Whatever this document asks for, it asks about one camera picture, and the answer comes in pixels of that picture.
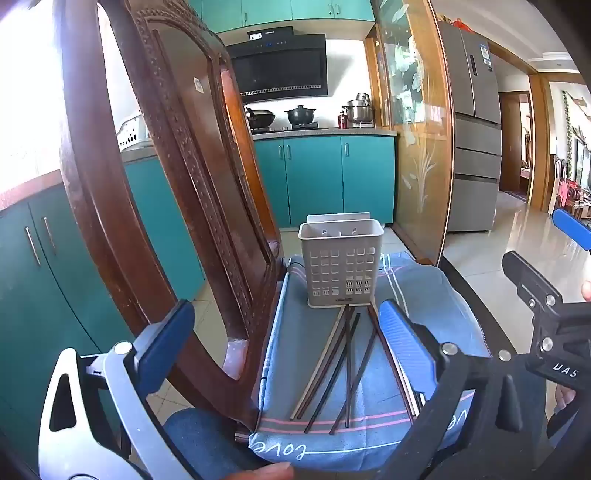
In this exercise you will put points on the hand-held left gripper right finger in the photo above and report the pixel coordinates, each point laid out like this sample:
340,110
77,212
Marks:
406,341

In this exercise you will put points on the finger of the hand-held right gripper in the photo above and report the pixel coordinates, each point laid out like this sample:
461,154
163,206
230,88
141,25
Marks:
524,277
572,228

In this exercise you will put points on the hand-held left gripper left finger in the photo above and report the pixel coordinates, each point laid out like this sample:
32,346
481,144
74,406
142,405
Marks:
168,341

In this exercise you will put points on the red-brown chopstick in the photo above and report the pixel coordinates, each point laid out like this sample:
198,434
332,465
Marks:
325,364
376,330

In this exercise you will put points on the dark brown chopstick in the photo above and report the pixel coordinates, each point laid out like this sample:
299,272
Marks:
355,381
348,369

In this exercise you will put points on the black chopstick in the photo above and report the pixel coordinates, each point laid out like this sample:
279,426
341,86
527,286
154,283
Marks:
334,369

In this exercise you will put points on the white plastic utensil holder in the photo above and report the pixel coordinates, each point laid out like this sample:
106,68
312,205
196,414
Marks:
341,237

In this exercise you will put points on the person's right hand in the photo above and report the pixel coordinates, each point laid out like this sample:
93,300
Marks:
565,399

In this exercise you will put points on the person's left hand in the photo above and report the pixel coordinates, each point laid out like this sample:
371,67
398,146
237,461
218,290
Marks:
258,473

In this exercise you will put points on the wooden door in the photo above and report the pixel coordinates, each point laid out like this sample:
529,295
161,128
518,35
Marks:
510,147

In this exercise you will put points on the person's leg in jeans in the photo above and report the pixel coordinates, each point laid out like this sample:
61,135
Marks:
203,438

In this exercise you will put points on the blue striped towel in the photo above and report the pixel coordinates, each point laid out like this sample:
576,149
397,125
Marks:
323,443

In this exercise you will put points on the grey refrigerator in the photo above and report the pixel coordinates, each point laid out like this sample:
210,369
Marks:
471,138

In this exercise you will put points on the wood-framed glass sliding door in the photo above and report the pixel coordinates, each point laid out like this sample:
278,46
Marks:
415,138

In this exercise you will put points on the teal base cabinet under stove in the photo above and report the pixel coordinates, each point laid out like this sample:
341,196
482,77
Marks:
314,180

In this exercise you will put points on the carved wooden chair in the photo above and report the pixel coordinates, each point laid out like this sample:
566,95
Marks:
184,138

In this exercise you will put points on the white plastic basket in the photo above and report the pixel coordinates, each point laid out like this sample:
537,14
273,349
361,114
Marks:
131,134

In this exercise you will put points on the red bottle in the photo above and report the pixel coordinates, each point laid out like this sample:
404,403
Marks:
342,121

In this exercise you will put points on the large steel pot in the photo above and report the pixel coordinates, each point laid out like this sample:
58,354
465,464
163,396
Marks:
360,113

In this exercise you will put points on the small steel pot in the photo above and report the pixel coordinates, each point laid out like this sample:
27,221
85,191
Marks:
363,97

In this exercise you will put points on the black wok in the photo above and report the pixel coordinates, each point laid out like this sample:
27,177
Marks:
261,117

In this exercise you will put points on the black lidded pot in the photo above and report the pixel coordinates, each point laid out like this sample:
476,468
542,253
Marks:
301,115

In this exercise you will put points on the black range hood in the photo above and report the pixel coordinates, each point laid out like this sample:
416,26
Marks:
277,69

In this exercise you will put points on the teal wall cabinets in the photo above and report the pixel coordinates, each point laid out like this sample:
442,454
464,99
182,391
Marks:
277,11

